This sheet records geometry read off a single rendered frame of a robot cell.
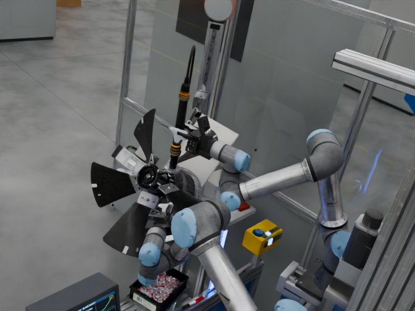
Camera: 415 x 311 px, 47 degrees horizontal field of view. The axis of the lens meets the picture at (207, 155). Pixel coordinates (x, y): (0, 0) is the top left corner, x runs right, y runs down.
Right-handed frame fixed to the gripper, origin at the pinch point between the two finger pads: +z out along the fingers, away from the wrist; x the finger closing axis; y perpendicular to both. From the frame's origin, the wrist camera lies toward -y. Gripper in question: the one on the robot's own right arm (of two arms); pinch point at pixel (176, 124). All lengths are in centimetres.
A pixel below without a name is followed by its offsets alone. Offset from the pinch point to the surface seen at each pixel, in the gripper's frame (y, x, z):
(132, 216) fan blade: 44.8, -13.4, 6.2
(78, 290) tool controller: 27, -73, -23
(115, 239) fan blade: 53, -22, 7
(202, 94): 8, 58, 25
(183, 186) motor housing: 34.3, 10.5, -2.4
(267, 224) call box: 43, 27, -42
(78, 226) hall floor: 151, 58, 113
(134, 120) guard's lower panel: 62, 89, 95
